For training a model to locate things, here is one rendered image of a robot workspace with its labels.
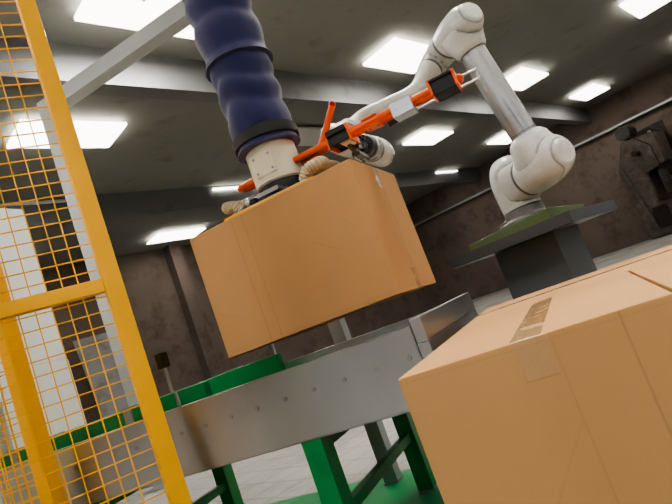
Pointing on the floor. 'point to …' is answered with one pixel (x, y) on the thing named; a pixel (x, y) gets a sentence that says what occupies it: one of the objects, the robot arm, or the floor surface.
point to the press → (648, 174)
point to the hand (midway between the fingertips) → (345, 136)
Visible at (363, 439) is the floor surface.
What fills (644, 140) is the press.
